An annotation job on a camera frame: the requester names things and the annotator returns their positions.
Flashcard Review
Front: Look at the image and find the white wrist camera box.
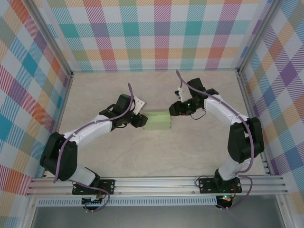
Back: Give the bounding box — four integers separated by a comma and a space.
132, 95, 146, 116
175, 87, 186, 103

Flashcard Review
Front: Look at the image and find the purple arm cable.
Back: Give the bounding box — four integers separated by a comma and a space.
175, 69, 254, 211
52, 82, 134, 213

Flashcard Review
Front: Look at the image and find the slotted grey cable duct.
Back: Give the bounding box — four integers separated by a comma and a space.
37, 198, 218, 207

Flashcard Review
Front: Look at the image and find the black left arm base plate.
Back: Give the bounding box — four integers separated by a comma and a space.
72, 179, 116, 196

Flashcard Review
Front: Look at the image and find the light green paper box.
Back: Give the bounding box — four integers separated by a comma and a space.
143, 109, 173, 131

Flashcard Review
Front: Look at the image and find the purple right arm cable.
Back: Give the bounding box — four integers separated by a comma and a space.
175, 69, 254, 211

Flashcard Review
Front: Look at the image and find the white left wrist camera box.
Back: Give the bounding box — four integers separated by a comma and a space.
132, 95, 146, 116

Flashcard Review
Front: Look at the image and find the aluminium table side rail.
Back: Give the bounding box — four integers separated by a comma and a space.
237, 72, 273, 176
41, 73, 74, 179

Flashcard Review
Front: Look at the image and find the aluminium mounting rail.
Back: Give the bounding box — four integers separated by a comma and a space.
26, 175, 288, 197

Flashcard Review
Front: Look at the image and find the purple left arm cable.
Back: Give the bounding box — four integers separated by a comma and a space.
52, 82, 134, 213

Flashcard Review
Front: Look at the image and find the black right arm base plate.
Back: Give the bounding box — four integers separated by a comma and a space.
198, 178, 243, 194

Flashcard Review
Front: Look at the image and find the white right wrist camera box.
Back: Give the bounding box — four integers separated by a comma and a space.
175, 87, 186, 103

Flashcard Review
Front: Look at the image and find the aluminium frame post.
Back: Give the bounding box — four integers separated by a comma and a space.
25, 0, 73, 79
237, 0, 283, 74

